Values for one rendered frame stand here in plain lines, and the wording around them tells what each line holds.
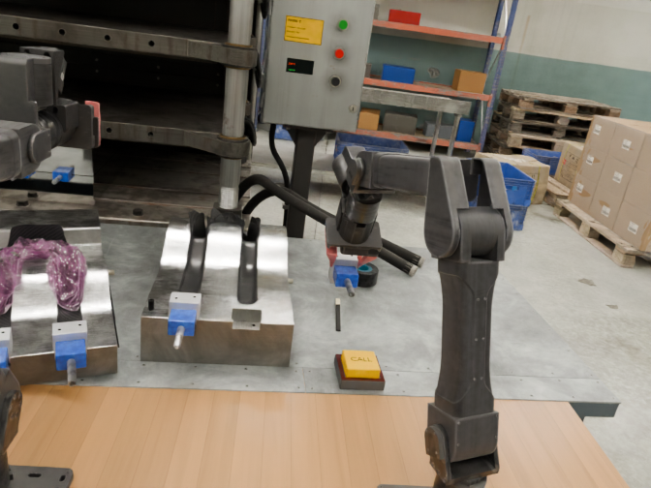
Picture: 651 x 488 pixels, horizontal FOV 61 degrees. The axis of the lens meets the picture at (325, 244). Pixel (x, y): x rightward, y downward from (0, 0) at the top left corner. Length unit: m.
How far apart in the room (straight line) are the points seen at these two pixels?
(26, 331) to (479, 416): 0.72
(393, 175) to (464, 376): 0.30
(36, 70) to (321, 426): 0.64
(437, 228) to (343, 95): 1.10
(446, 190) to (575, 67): 7.45
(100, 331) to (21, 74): 0.45
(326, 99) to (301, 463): 1.16
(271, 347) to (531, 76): 7.15
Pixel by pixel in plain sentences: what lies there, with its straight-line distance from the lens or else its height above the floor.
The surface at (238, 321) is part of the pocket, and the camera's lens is 1.02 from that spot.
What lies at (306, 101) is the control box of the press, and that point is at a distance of 1.73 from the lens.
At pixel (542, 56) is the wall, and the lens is 7.94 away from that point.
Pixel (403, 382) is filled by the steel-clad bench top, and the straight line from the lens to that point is 1.04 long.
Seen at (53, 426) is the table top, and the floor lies 0.80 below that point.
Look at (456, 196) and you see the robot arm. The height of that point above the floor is 1.21.
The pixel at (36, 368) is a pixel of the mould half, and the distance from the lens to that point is 0.99.
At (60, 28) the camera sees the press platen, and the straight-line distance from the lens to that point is 1.72.
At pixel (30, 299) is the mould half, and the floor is 0.87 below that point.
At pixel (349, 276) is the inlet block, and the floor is 0.95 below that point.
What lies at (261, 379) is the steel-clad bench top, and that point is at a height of 0.80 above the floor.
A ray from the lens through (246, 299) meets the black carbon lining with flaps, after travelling 1.06.
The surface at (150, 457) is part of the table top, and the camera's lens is 0.86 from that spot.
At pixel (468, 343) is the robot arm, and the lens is 0.71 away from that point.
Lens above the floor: 1.39
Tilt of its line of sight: 22 degrees down
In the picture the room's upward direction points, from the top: 8 degrees clockwise
